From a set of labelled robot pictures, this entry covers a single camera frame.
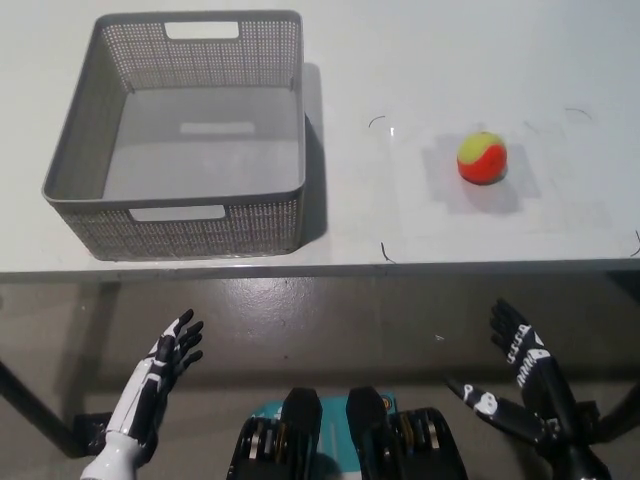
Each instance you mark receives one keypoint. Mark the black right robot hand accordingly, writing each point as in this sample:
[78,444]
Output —
[532,370]

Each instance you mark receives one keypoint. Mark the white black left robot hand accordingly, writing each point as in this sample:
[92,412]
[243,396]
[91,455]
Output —
[142,385]

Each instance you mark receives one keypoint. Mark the yellow and orange tennis ball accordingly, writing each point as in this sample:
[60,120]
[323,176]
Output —
[482,159]

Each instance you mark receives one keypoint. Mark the black table foot plate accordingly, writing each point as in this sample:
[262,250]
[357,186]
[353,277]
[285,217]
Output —
[589,414]
[92,427]

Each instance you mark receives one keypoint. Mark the black metal table leg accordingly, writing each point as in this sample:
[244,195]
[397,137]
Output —
[622,410]
[35,405]

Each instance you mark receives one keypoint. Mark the grey perforated plastic basket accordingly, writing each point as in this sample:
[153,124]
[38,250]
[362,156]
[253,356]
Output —
[200,150]

